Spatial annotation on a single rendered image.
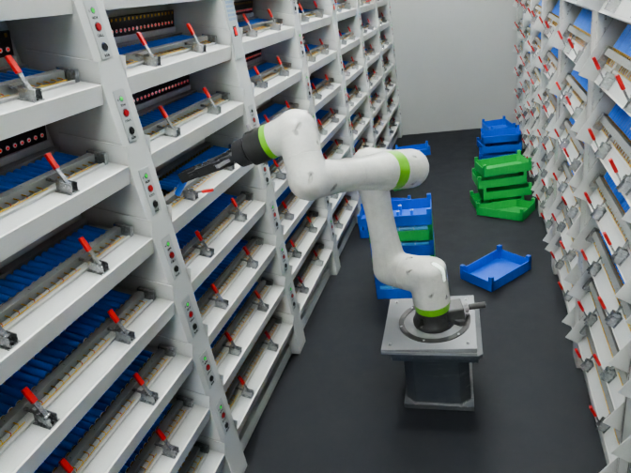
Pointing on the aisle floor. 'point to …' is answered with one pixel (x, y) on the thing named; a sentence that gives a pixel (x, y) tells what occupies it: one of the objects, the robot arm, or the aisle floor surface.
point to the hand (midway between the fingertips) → (192, 173)
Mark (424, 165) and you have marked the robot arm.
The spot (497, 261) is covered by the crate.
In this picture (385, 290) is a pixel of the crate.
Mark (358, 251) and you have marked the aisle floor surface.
